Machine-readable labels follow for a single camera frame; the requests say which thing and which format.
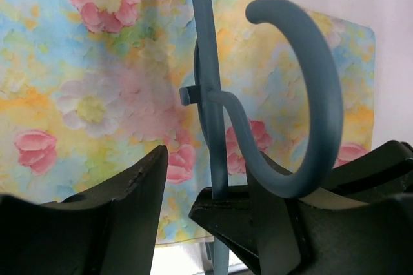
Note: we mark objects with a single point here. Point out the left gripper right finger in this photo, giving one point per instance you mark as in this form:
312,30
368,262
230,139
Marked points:
358,222

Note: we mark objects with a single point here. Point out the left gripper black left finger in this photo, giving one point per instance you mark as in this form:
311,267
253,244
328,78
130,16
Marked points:
110,228

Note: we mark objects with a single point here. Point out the teal hanger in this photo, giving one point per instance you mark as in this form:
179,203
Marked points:
234,154

